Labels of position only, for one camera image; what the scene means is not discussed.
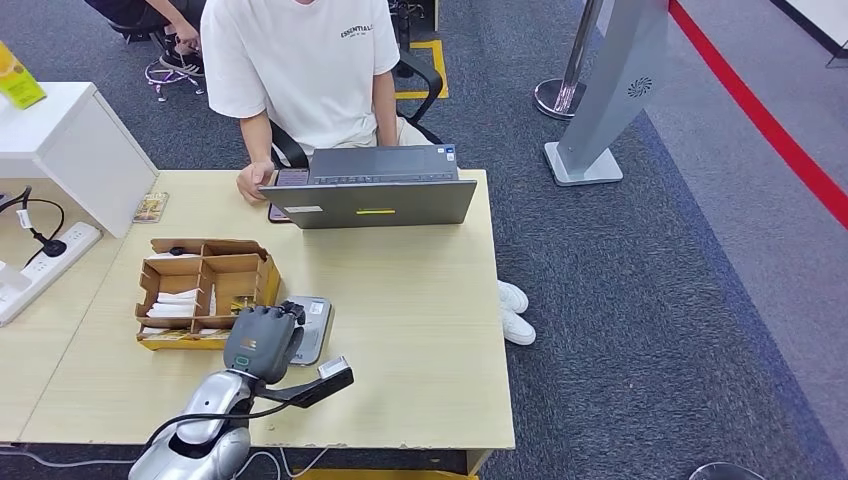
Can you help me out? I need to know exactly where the person's right hand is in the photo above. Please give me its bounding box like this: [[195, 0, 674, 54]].
[[236, 160, 276, 205]]

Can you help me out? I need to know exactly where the gold card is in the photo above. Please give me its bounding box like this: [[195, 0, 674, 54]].
[[132, 192, 170, 225]]

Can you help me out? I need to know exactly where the grey kiosk stand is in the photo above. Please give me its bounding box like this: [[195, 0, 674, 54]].
[[543, 0, 672, 187]]

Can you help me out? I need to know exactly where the seated background person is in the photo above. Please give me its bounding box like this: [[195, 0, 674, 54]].
[[84, 0, 207, 77]]

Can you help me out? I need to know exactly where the grey card reader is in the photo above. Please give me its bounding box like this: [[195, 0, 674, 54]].
[[284, 296, 335, 368]]

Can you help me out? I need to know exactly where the round chrome base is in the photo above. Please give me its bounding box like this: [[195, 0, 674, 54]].
[[688, 460, 770, 480]]

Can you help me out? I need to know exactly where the black office chair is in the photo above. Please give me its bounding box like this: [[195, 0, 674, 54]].
[[268, 49, 445, 170]]

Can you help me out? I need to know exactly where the black plug with cable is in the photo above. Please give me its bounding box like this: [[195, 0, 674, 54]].
[[0, 186, 68, 260]]

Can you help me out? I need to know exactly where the black smartphone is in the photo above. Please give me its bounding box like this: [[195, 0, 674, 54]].
[[267, 168, 311, 225]]

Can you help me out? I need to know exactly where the grey laptop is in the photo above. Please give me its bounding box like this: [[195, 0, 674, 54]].
[[258, 144, 478, 231]]

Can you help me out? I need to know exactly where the chrome stanchion post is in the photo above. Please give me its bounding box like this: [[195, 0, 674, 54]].
[[533, 0, 604, 122]]

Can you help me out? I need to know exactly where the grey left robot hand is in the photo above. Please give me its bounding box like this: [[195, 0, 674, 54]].
[[223, 301, 307, 387]]

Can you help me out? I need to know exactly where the white power strip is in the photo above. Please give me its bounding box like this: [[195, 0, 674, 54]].
[[0, 221, 103, 328]]

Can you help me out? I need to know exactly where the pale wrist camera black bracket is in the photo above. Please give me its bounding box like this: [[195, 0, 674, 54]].
[[254, 356, 356, 410]]

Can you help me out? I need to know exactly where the white cabinet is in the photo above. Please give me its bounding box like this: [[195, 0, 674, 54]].
[[0, 81, 160, 240]]

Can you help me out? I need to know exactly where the white shoe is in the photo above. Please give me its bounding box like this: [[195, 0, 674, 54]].
[[501, 304, 537, 347], [498, 280, 530, 315]]

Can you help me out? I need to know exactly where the white card stack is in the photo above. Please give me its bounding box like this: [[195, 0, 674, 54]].
[[145, 289, 200, 319]]

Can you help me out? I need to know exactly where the cardboard divided organizer box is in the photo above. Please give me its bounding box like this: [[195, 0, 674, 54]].
[[135, 238, 282, 352]]

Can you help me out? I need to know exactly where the chrome stool base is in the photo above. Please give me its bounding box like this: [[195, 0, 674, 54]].
[[145, 59, 207, 104]]

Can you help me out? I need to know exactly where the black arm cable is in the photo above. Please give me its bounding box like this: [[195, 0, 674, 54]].
[[142, 400, 293, 452]]

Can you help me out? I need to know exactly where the white cable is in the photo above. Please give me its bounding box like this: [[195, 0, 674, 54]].
[[231, 449, 331, 480], [0, 449, 137, 472]]

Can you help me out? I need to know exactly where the yellow green carton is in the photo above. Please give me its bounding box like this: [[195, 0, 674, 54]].
[[0, 40, 48, 111]]

